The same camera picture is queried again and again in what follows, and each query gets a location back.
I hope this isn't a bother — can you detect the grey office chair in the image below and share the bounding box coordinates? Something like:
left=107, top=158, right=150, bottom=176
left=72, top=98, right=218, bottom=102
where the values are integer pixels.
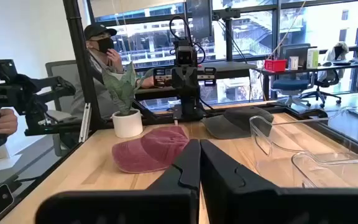
left=44, top=60, right=88, bottom=156

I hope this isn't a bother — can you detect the maroon baseball cap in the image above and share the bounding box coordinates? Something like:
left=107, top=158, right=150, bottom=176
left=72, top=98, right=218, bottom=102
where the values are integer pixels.
left=111, top=126, right=190, bottom=174

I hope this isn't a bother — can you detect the black office chair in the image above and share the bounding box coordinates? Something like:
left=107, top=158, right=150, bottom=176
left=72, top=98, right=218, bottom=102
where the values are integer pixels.
left=300, top=41, right=351, bottom=109

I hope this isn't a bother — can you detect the blue office chair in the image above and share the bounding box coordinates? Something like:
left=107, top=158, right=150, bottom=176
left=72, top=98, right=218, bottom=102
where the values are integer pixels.
left=271, top=43, right=318, bottom=108

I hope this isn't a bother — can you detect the green and white box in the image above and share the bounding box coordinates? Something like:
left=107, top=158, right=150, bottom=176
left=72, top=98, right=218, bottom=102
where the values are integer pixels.
left=306, top=48, right=319, bottom=70

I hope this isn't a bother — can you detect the beige roller blind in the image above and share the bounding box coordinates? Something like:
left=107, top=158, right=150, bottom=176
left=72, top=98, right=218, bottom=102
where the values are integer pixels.
left=89, top=0, right=186, bottom=19

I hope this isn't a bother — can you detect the grey baseball cap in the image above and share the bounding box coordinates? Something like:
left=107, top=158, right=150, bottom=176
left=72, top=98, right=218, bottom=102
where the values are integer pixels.
left=201, top=106, right=275, bottom=140

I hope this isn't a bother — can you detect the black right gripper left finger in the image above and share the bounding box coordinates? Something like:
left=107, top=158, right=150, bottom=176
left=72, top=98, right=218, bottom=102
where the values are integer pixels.
left=35, top=139, right=201, bottom=224

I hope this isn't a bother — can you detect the beige jacket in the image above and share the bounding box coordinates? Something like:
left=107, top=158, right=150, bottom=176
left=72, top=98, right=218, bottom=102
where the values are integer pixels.
left=318, top=41, right=351, bottom=82

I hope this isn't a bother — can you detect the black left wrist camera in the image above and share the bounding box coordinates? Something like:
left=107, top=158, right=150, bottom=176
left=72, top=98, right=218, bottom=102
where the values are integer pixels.
left=175, top=45, right=198, bottom=67

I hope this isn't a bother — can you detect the red box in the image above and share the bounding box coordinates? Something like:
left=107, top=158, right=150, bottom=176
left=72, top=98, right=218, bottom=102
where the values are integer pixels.
left=264, top=58, right=288, bottom=73

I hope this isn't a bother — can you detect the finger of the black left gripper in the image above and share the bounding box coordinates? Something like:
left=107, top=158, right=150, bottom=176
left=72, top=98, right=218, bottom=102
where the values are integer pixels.
left=184, top=67, right=199, bottom=94
left=171, top=67, right=185, bottom=94

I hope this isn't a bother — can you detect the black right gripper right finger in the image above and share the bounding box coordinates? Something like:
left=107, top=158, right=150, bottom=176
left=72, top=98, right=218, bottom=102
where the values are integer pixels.
left=200, top=139, right=358, bottom=224

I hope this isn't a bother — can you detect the snake plant in white pot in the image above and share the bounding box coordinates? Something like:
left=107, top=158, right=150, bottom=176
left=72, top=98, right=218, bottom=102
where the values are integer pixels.
left=101, top=61, right=154, bottom=139

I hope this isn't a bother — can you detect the silver frame bracket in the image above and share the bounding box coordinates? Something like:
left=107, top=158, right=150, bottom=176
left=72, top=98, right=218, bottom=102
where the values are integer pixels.
left=78, top=102, right=92, bottom=144

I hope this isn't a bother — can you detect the clear plastic bin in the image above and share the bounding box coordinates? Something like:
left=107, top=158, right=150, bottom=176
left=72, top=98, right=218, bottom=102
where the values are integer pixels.
left=291, top=151, right=358, bottom=189
left=249, top=105, right=358, bottom=170

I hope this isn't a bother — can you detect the person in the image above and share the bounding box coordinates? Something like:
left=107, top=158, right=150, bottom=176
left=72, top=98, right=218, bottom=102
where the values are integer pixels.
left=71, top=23, right=155, bottom=119

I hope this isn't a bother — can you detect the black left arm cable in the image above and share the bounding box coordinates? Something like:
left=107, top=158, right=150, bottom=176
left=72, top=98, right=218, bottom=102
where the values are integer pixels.
left=168, top=15, right=206, bottom=65

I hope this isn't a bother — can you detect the black monitor on stand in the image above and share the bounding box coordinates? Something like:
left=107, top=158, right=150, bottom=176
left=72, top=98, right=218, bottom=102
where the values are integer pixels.
left=186, top=0, right=242, bottom=62

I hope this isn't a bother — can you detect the person's hand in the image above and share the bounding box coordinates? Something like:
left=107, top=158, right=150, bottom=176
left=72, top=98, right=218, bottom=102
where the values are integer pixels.
left=0, top=108, right=19, bottom=136

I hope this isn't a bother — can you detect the black camera gantry frame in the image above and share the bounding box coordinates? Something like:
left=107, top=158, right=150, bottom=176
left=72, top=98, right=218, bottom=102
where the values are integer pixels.
left=62, top=0, right=105, bottom=131

